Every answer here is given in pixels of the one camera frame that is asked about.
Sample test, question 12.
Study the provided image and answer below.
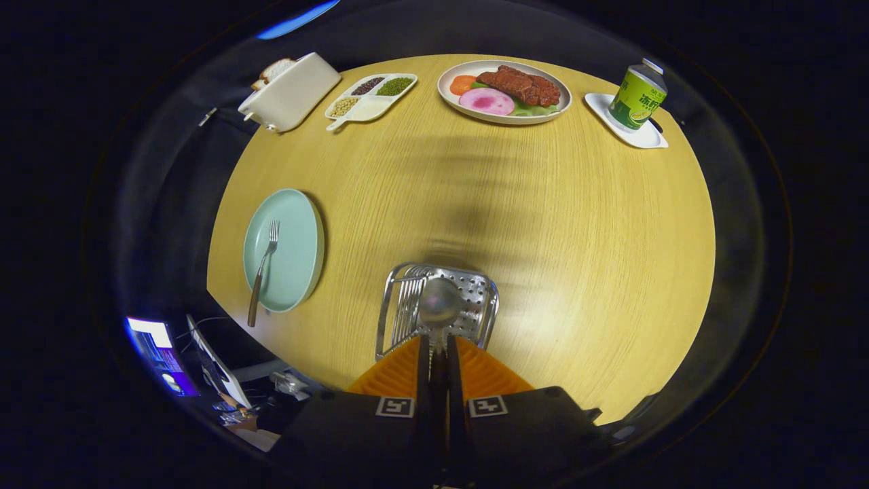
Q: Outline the white monitor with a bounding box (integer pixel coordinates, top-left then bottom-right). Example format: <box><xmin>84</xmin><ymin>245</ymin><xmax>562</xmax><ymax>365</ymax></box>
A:
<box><xmin>187</xmin><ymin>314</ymin><xmax>253</xmax><ymax>410</ymax></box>

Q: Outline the large bread slice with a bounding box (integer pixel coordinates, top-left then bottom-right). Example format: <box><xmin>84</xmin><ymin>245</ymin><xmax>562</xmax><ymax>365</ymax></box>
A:
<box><xmin>261</xmin><ymin>58</ymin><xmax>297</xmax><ymax>82</ymax></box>

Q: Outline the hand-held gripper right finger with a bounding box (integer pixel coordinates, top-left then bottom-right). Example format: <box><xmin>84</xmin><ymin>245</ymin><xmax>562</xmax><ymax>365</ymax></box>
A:
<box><xmin>445</xmin><ymin>334</ymin><xmax>608</xmax><ymax>486</ymax></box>

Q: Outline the green label bottle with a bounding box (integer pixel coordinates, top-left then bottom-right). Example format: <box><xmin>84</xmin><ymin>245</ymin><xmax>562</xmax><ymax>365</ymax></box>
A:
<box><xmin>608</xmin><ymin>58</ymin><xmax>669</xmax><ymax>131</ymax></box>

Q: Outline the lit laptop screen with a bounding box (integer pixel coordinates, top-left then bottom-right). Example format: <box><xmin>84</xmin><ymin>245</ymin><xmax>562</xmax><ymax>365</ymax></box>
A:
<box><xmin>126</xmin><ymin>316</ymin><xmax>201</xmax><ymax>398</ymax></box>

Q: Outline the beige food plate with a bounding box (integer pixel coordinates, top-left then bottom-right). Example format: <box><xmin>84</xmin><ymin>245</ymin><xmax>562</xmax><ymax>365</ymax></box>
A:
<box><xmin>437</xmin><ymin>60</ymin><xmax>573</xmax><ymax>126</ymax></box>

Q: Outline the metal wire basket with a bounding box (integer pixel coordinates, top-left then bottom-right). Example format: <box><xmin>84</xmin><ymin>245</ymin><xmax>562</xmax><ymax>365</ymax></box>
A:
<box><xmin>375</xmin><ymin>262</ymin><xmax>500</xmax><ymax>362</ymax></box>

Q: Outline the brown steak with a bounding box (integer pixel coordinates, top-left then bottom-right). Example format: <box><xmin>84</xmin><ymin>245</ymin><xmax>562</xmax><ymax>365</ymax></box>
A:
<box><xmin>475</xmin><ymin>65</ymin><xmax>562</xmax><ymax>107</ymax></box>

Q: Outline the white square coaster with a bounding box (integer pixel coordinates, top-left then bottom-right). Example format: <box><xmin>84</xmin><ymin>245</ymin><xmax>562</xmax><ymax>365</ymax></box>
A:
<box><xmin>585</xmin><ymin>92</ymin><xmax>669</xmax><ymax>149</ymax></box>

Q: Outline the metal spoon dark handle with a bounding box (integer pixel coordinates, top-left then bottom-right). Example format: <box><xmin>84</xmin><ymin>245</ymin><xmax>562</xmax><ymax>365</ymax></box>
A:
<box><xmin>418</xmin><ymin>276</ymin><xmax>465</xmax><ymax>469</ymax></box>

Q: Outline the white divided dish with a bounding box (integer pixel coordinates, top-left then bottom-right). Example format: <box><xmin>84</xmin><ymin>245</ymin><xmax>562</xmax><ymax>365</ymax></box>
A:
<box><xmin>325</xmin><ymin>73</ymin><xmax>418</xmax><ymax>132</ymax></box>

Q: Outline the white toaster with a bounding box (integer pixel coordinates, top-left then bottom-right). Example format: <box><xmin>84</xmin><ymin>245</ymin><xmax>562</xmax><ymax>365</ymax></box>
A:
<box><xmin>238</xmin><ymin>52</ymin><xmax>342</xmax><ymax>133</ymax></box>

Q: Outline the metal fork wooden handle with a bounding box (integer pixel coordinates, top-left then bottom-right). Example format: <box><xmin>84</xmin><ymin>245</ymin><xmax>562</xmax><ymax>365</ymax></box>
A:
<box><xmin>246</xmin><ymin>219</ymin><xmax>280</xmax><ymax>328</ymax></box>

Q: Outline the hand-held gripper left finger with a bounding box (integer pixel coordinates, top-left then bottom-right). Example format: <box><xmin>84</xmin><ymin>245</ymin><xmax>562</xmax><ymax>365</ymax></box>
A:
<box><xmin>272</xmin><ymin>333</ymin><xmax>441</xmax><ymax>486</ymax></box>

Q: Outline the light green plate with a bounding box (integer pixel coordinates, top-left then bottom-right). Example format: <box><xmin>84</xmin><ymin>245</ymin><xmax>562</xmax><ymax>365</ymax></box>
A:
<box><xmin>243</xmin><ymin>188</ymin><xmax>326</xmax><ymax>314</ymax></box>

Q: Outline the pink radish slice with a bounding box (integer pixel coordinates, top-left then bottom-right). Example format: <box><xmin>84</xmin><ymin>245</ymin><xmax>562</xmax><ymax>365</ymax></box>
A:
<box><xmin>459</xmin><ymin>88</ymin><xmax>515</xmax><ymax>117</ymax></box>

